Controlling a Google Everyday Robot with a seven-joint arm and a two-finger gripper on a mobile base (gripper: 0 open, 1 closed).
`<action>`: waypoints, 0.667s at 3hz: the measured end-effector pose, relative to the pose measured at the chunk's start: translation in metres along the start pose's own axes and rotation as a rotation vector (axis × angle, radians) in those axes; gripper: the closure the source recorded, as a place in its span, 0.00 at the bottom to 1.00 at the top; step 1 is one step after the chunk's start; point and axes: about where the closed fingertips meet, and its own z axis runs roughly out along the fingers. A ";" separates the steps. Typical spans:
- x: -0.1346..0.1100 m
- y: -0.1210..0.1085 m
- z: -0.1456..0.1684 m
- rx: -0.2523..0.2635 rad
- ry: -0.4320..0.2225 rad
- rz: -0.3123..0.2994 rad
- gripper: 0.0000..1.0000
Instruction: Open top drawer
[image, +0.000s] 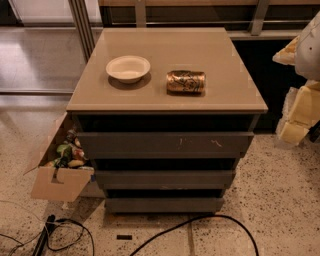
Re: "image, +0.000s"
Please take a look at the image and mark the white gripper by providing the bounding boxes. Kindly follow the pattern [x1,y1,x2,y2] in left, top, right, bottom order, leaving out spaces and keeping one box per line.
[272,36,320,145]

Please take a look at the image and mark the grey top drawer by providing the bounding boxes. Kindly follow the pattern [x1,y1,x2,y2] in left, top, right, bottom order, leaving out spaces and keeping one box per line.
[78,132,254,159]

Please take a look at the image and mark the grey drawer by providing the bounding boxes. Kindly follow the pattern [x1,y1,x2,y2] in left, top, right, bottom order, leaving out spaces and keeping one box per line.
[95,170,234,190]
[78,132,254,159]
[105,198,224,213]

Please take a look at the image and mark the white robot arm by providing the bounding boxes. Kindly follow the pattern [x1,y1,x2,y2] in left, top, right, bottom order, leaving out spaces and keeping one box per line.
[272,12,320,145]

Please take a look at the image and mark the grey drawer cabinet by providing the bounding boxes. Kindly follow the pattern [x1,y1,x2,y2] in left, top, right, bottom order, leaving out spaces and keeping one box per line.
[67,28,267,200]

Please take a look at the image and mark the grey middle drawer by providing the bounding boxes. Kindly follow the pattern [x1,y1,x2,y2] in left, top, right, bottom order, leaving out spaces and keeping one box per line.
[95,170,234,190]

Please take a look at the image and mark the grey bottom drawer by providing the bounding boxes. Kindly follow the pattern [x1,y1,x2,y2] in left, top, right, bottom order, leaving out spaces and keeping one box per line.
[105,198,224,213]

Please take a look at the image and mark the gold soda can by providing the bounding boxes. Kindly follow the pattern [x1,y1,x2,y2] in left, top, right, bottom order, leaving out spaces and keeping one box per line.
[166,70,206,93]

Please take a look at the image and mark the white bowl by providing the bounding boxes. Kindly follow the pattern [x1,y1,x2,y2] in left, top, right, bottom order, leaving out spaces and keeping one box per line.
[106,55,151,84]

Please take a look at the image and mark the black tape strip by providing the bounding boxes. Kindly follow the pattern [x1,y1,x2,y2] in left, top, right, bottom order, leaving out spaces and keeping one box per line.
[117,235,132,240]

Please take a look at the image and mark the snack items in box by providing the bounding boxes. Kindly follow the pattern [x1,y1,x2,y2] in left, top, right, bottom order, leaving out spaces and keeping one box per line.
[45,128,87,169]

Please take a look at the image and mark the cardboard box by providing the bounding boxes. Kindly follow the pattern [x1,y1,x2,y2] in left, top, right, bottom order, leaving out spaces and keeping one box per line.
[25,113,94,202]

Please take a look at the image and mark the black rod on floor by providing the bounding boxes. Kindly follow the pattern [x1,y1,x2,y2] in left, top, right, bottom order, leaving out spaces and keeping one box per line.
[32,215,55,256]

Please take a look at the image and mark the thick black floor cable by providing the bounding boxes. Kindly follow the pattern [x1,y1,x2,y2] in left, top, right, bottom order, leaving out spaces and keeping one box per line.
[129,213,260,256]

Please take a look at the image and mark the metal railing frame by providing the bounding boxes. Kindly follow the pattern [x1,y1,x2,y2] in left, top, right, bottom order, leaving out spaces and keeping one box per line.
[68,0,320,57]

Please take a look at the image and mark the thin black looped cable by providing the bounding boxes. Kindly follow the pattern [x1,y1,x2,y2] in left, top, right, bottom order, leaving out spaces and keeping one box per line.
[45,217,96,256]

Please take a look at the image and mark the thin white cable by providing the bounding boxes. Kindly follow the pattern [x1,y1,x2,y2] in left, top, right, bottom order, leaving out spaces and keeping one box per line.
[0,199,51,256]

